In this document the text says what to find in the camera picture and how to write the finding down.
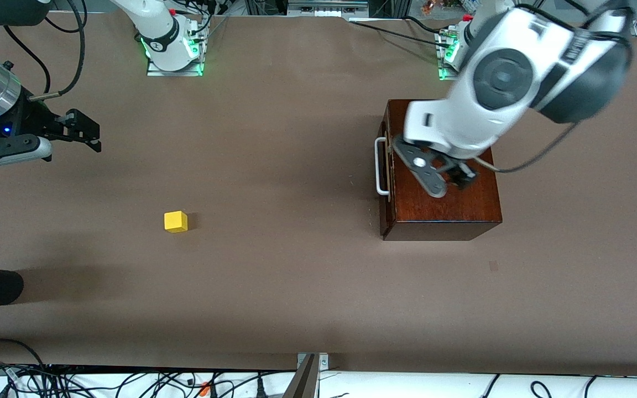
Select wooden drawer with white handle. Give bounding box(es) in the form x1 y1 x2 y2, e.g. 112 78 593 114
374 108 398 237

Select yellow cube block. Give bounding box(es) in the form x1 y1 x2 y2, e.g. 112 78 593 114
164 211 189 233

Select dark brown wooden cabinet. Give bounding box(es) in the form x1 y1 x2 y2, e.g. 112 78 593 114
379 99 503 242

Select grey device box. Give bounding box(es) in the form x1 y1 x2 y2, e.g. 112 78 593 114
288 0 369 17

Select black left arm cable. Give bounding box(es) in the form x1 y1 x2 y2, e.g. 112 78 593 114
472 123 580 173

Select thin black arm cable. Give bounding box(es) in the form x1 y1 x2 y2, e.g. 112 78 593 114
1 25 53 96

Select thick black gripper cable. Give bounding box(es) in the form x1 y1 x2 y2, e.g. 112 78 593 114
28 0 88 101

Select metal bracket plate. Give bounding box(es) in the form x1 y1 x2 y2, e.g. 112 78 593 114
296 353 330 372

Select tangled black cables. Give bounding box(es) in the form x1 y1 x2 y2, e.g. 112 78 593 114
0 338 278 398

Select dark grey camera pole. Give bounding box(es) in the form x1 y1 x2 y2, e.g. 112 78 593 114
283 354 319 398

